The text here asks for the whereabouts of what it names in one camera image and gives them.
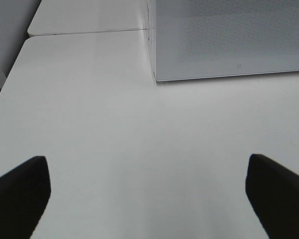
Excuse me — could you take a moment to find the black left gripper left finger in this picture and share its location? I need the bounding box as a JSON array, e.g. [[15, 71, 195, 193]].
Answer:
[[0, 156, 51, 239]]

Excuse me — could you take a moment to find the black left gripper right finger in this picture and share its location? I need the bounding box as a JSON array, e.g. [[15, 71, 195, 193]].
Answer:
[[245, 154, 299, 239]]

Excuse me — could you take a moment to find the white microwave door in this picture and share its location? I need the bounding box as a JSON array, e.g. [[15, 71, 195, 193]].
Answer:
[[151, 0, 299, 81]]

